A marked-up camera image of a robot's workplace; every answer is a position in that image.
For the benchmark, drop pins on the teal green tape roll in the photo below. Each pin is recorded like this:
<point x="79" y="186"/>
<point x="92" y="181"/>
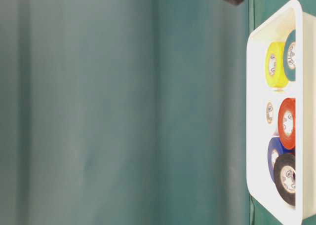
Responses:
<point x="289" y="56"/>

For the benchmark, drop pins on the white plastic tray case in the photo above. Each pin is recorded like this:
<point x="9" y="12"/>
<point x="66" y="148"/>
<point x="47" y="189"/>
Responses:
<point x="258" y="134"/>

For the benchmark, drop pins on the white tape roll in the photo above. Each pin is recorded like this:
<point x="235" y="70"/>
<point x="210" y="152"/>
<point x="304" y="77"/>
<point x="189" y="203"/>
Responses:
<point x="271" y="116"/>

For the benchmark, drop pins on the yellow tape roll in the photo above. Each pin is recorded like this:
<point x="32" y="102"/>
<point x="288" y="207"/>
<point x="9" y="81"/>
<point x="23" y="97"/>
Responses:
<point x="274" y="69"/>

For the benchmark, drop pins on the black tape roll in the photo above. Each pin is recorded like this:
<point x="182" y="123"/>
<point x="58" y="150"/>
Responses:
<point x="284" y="177"/>

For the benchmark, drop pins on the orange red tape roll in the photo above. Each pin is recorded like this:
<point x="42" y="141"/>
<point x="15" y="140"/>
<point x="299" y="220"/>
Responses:
<point x="286" y="123"/>

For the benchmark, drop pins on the blue tape roll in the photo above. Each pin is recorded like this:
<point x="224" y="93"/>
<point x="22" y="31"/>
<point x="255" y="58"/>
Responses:
<point x="275" y="149"/>

